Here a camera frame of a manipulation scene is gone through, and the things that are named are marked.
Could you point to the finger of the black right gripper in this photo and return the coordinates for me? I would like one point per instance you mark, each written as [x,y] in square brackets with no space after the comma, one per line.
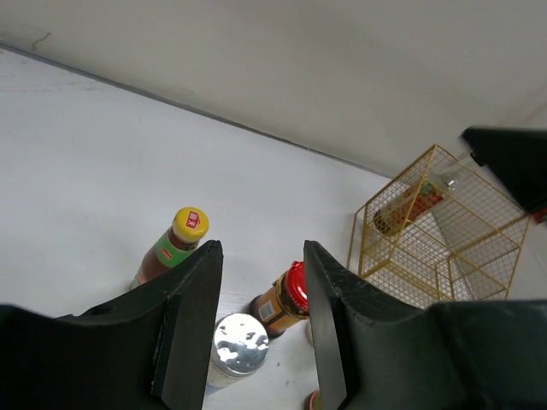
[517,158]

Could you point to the clear bottle with red contents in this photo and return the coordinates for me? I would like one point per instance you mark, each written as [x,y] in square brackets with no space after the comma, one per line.
[409,206]

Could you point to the yellow cap sauce bottle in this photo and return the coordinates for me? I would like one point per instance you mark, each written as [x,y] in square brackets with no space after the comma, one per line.
[313,401]
[188,228]

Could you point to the green cap spice shaker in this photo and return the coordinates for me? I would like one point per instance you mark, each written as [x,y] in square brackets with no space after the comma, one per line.
[309,333]

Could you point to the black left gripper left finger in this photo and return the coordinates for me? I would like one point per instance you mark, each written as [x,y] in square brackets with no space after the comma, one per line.
[146,349]

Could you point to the red lid sauce jar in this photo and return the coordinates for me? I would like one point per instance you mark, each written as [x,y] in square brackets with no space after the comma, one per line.
[284,304]

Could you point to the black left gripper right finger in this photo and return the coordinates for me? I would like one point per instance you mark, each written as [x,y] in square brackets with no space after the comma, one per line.
[373,351]

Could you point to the silver lid white shaker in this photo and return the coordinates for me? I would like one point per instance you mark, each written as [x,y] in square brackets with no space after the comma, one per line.
[239,349]

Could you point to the yellow wire basket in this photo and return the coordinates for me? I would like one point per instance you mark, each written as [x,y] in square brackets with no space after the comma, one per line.
[466,249]

